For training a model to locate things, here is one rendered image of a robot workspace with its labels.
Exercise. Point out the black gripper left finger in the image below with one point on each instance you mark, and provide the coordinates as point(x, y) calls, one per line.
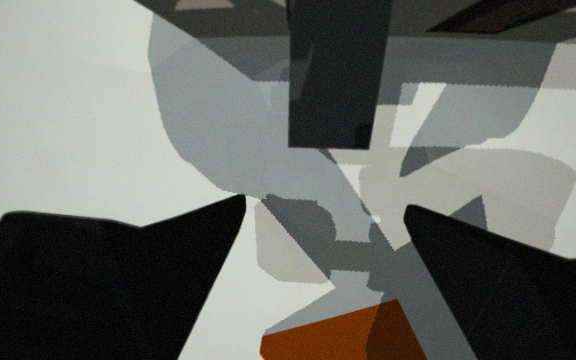
point(161, 273)

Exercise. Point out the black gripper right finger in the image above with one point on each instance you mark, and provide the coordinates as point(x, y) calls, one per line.
point(511, 301)

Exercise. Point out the black two-prong plug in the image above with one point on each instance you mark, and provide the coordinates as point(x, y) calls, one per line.
point(337, 52)

